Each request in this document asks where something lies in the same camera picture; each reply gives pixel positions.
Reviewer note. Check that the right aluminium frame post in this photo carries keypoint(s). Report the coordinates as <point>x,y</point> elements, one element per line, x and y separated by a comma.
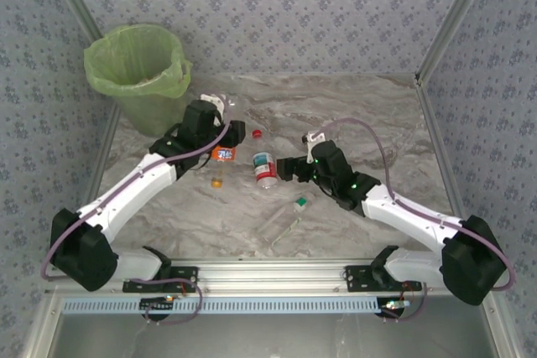
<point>457,14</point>

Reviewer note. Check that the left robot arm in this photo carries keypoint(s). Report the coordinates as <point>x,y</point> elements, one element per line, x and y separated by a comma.
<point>126,190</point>

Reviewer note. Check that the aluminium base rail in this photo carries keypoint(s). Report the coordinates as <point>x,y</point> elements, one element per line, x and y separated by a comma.
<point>268,276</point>

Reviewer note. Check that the red label bottle red cap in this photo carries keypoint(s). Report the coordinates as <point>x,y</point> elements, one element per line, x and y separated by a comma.
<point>264,165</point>

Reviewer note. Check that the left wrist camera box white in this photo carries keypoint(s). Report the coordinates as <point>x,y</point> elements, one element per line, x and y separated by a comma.
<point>212,101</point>

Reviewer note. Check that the clear bottle green cap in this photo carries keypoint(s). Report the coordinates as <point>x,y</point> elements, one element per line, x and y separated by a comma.
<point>277,221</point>

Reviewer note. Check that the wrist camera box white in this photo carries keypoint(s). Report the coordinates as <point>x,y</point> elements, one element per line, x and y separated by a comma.
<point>212,101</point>
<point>312,138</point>

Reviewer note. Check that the aluminium side rail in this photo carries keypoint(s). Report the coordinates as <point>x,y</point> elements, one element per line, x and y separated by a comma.
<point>431,115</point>
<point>107,144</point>

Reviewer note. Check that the orange label bottle orange cap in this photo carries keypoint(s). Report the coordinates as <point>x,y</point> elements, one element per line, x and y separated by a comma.
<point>224,154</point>

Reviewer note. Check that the green plastic bin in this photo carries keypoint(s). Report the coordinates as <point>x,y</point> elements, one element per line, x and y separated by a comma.
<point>142,115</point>

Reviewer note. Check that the left aluminium side rail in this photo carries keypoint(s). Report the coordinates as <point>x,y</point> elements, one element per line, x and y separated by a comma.
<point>107,144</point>

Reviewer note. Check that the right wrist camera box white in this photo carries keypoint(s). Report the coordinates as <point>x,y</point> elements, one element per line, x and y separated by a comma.
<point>312,138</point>

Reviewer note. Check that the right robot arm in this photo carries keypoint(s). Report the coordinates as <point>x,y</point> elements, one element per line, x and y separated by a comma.
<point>403,211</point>

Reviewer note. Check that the green-lined trash bin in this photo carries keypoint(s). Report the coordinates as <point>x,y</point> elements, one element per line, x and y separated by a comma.
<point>105,64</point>

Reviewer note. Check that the right aluminium side rail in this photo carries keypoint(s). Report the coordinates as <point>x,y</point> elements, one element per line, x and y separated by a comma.
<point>431,115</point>

